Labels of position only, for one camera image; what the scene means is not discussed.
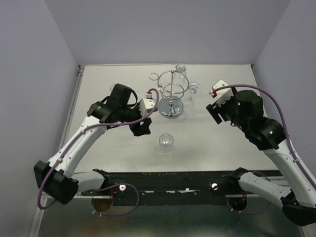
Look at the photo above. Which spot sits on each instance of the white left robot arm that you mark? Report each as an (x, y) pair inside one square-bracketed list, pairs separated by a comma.
[(57, 177)]

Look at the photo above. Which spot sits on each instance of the clear wine glass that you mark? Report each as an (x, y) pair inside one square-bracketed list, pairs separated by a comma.
[(194, 88), (179, 74), (165, 143)]

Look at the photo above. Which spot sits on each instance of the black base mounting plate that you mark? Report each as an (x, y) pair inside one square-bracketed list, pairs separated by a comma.
[(169, 188)]

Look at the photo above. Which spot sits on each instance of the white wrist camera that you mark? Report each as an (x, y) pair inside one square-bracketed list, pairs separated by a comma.
[(146, 105), (222, 91)]

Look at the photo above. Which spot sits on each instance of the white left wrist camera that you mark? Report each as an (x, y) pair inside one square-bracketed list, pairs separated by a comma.
[(146, 105)]

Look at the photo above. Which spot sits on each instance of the chrome wine glass rack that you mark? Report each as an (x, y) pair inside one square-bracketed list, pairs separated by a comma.
[(170, 105)]

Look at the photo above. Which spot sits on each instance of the left aluminium frame rail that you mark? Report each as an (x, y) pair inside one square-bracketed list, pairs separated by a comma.
[(71, 108)]

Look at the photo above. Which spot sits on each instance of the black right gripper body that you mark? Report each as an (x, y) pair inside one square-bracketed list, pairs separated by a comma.
[(237, 119)]

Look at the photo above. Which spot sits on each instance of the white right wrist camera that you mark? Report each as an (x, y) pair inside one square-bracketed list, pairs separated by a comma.
[(222, 91)]

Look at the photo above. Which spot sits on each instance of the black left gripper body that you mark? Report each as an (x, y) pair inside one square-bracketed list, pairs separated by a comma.
[(129, 114)]

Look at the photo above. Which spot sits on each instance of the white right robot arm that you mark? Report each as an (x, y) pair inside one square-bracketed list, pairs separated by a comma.
[(298, 201)]

